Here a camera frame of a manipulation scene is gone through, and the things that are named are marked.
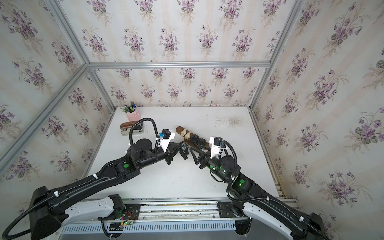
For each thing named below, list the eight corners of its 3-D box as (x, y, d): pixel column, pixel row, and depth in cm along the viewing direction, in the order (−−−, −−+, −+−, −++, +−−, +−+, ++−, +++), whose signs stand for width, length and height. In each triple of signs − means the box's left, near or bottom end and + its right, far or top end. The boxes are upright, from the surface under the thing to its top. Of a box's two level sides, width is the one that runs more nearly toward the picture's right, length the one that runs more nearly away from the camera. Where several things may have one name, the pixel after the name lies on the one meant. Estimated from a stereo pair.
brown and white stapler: (118, 135, 105) (115, 131, 101) (122, 125, 111) (119, 120, 107) (140, 135, 105) (138, 131, 101) (143, 125, 111) (141, 120, 107)
